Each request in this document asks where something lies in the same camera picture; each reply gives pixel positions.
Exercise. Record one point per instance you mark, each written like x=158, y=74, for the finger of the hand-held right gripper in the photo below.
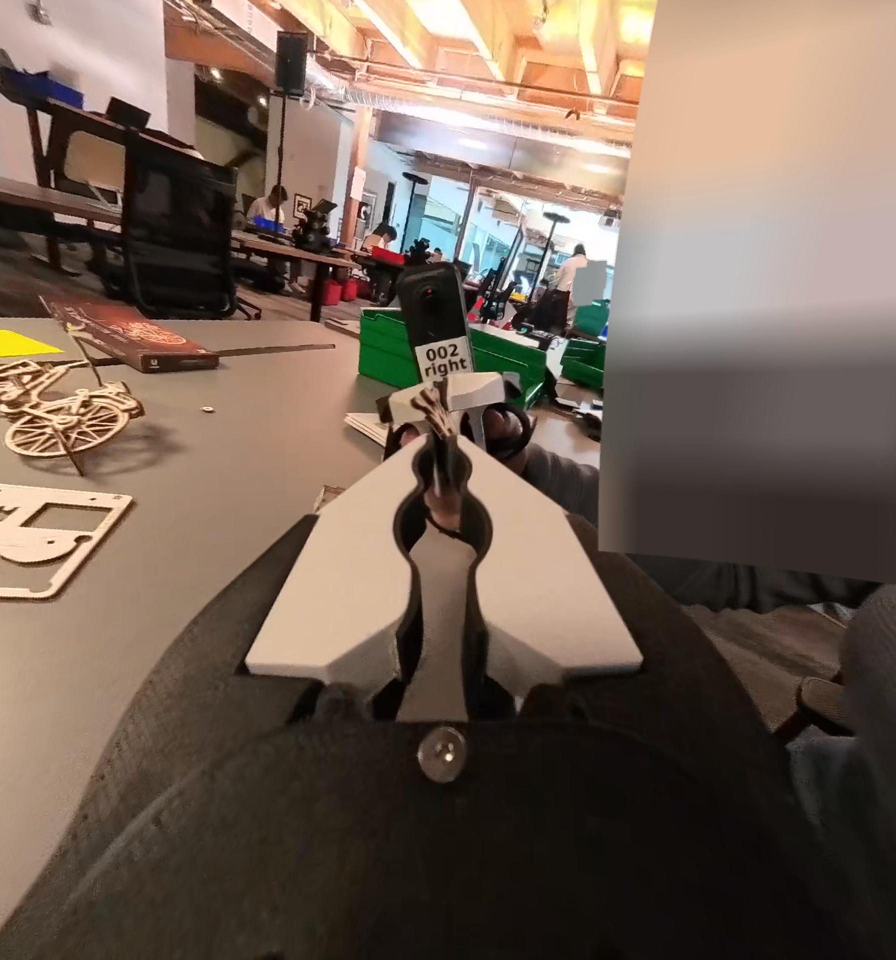
x=401, y=405
x=485, y=390

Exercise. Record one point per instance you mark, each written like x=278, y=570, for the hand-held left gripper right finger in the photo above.
x=553, y=600

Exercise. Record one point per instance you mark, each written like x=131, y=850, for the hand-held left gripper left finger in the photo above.
x=328, y=600

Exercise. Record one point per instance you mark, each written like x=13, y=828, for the small wooden grass part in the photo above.
x=436, y=420

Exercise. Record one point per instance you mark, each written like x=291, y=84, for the person's right forearm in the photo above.
x=564, y=480

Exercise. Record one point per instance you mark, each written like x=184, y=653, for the dark model kit box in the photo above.
x=133, y=334

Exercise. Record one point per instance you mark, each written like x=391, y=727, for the wooden bicycle model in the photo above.
x=68, y=429

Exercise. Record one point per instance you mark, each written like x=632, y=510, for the wooden parts sheet, large cutouts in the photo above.
x=13, y=491

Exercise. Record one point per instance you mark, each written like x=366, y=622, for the person's right hand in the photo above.
x=502, y=429

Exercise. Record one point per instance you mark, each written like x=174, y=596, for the white instruction booklet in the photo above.
x=365, y=427

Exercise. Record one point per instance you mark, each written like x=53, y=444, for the green plastic crate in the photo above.
x=583, y=360
x=384, y=345
x=508, y=352

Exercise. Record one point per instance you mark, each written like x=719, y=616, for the red storage bin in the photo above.
x=331, y=291

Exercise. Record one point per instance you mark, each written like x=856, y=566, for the long brown table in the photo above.
x=290, y=251

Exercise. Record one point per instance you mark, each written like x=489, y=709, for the wooden support column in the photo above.
x=356, y=165

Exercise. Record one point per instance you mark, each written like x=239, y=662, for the black speaker stand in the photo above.
x=279, y=157

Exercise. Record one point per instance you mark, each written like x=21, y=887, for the black mesh office chair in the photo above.
x=178, y=225

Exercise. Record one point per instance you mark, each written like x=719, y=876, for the black loudspeaker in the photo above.
x=292, y=64

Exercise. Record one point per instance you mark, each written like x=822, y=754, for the person's clothed body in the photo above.
x=890, y=675

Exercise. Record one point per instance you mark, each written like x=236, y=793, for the black laptop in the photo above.
x=128, y=114

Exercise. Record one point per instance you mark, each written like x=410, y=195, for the yellow box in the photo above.
x=5, y=345

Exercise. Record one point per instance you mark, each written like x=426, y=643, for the blue storage bin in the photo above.
x=62, y=94

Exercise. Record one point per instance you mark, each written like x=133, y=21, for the dark wooden desk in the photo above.
x=13, y=191

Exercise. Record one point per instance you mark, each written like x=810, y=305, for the black camera rig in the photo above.
x=314, y=229

